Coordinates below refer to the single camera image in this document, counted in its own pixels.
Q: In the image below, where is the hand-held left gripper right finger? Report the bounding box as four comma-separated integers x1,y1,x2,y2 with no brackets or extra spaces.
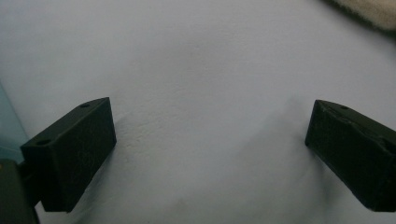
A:
304,99,396,213

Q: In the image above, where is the beige fleece cloth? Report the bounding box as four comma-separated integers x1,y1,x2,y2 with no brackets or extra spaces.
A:
325,0,396,32

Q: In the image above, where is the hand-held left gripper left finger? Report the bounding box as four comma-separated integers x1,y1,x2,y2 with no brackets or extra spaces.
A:
20,96,118,214

